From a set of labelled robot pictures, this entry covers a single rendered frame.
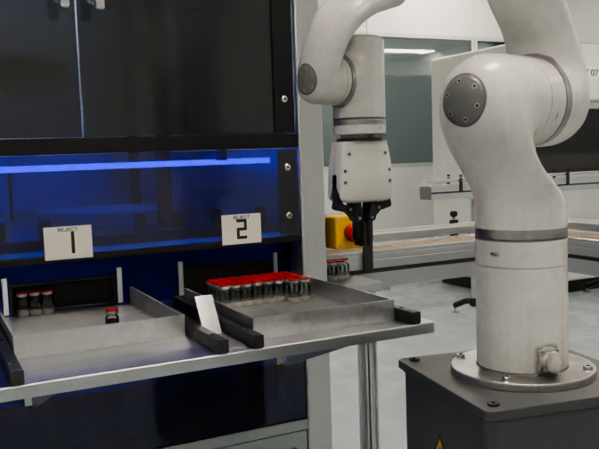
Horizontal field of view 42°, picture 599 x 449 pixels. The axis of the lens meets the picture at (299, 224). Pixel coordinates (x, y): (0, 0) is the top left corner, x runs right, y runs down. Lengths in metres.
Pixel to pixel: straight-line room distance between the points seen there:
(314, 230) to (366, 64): 0.51
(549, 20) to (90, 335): 0.79
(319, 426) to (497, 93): 0.97
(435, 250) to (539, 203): 0.94
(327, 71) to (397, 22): 6.22
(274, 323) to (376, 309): 0.19
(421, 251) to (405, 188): 5.41
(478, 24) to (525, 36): 6.84
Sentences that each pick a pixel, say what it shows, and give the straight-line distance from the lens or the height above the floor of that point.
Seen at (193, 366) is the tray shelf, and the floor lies 0.87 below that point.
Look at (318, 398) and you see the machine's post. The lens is 1.70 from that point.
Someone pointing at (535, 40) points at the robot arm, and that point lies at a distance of 1.09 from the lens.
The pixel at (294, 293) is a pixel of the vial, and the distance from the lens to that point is 1.48.
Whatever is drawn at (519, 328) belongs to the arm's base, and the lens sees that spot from 1.04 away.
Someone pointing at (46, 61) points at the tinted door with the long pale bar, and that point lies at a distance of 1.48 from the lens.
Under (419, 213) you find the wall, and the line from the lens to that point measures 7.42.
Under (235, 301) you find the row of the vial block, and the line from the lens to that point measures 1.46.
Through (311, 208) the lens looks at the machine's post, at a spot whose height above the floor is 1.05.
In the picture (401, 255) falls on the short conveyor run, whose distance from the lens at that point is 1.88.
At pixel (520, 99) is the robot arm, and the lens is 0.97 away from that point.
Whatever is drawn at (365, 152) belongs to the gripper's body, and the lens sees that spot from 1.23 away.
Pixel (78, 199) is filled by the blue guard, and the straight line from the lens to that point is 1.46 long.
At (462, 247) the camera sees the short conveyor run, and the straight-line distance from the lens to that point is 1.99.
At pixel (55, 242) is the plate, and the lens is 1.46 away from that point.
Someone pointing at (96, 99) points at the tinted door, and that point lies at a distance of 1.49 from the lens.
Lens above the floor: 1.16
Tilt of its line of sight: 5 degrees down
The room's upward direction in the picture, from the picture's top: 2 degrees counter-clockwise
